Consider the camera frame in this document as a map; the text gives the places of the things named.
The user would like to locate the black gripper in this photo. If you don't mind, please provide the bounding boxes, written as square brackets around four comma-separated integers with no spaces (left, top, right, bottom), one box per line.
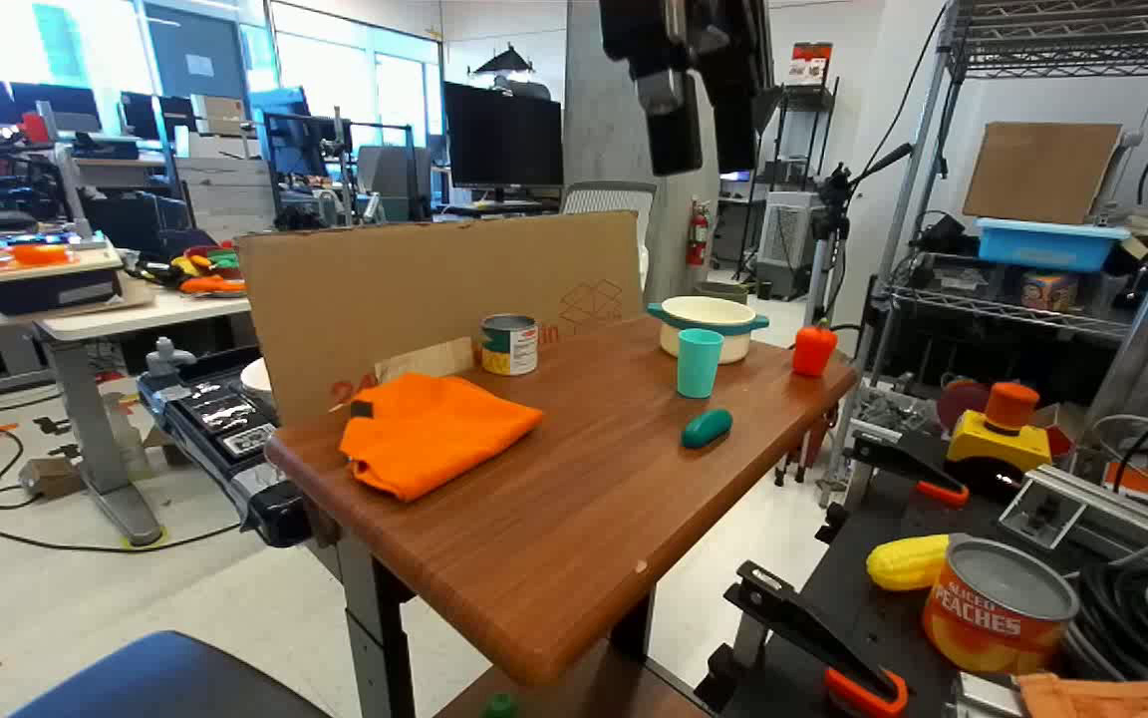
[599,0,778,181]

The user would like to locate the orange cloth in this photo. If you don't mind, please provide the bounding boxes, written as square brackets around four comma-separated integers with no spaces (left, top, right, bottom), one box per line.
[334,369,551,508]

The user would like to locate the red fire extinguisher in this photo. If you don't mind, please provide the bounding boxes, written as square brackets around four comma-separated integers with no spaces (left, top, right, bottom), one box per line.
[682,194,714,272]

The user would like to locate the grey portable air unit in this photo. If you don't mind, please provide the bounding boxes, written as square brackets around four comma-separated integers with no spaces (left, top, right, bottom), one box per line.
[750,186,826,302]

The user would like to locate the white bowl with teal rim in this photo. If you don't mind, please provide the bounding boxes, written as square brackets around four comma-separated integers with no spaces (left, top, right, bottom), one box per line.
[644,291,773,368]

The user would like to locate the black computer monitor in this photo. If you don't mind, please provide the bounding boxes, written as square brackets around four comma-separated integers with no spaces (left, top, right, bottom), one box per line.
[441,81,565,198]

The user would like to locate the teal plastic cup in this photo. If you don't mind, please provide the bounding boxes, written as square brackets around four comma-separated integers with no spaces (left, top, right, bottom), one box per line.
[672,327,725,401]

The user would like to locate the orange toy bell pepper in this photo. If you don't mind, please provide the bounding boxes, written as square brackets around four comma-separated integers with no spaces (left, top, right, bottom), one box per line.
[789,323,842,381]

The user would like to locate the small labelled tin can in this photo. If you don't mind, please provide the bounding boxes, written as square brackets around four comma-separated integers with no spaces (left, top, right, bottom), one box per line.
[478,311,542,377]

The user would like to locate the green toy pickle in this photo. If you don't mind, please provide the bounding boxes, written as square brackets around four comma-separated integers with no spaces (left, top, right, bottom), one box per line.
[677,401,738,454]

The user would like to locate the brown cardboard sheet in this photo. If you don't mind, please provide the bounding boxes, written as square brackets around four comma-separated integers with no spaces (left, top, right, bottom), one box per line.
[960,118,1122,226]

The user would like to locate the brown cardboard board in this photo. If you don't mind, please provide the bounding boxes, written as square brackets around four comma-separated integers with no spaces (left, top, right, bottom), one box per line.
[233,207,650,432]

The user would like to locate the blue plastic bin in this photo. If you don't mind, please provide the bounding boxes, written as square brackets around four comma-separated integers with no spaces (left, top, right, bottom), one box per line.
[971,214,1131,280]

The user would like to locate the wooden table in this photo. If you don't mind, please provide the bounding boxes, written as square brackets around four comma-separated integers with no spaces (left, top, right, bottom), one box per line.
[261,311,866,718]

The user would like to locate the yellow emergency stop box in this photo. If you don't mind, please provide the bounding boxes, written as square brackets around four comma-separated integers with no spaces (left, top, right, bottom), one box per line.
[943,377,1054,474]

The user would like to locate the yellow toy corn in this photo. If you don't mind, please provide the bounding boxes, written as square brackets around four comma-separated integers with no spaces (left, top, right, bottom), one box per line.
[859,529,955,595]

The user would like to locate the orange and green toys pile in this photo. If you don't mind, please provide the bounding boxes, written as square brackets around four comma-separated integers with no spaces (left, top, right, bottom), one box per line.
[169,244,255,302]

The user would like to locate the black perforated robot table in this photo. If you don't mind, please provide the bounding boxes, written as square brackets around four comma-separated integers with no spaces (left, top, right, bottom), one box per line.
[690,452,1148,718]

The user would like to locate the orange labelled peaches can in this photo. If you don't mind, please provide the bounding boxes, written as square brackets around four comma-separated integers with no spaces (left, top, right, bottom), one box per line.
[915,529,1085,676]

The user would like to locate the black tool tray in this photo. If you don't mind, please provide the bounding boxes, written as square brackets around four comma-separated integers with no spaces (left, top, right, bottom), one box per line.
[134,347,314,552]

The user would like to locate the white office desk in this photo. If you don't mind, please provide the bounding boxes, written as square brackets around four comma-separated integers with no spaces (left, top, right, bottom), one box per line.
[0,280,257,552]

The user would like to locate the black bin with orange item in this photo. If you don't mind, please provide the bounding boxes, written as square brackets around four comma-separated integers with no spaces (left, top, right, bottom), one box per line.
[0,240,128,317]

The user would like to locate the orange terry towel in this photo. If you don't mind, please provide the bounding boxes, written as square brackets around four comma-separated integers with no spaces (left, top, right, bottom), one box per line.
[1013,667,1148,718]

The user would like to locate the blue padded chair seat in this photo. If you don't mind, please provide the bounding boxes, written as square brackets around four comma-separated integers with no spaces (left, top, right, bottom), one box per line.
[11,627,328,718]

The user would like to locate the black tripod with camera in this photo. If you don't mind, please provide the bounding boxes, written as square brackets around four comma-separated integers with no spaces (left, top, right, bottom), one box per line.
[805,139,920,327]

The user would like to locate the metal wire shelving rack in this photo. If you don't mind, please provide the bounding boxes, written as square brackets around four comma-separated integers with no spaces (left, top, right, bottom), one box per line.
[855,0,1148,409]

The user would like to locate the black clamp with orange handle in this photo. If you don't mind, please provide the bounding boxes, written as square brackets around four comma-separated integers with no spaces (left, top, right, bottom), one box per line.
[850,433,971,510]
[721,557,912,718]

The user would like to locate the aluminium extrusion bracket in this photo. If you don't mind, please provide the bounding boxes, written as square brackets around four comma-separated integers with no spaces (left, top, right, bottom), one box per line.
[996,461,1148,552]

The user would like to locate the coiled black cable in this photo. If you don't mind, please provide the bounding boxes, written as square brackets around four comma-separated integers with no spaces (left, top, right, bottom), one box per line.
[1070,522,1148,680]

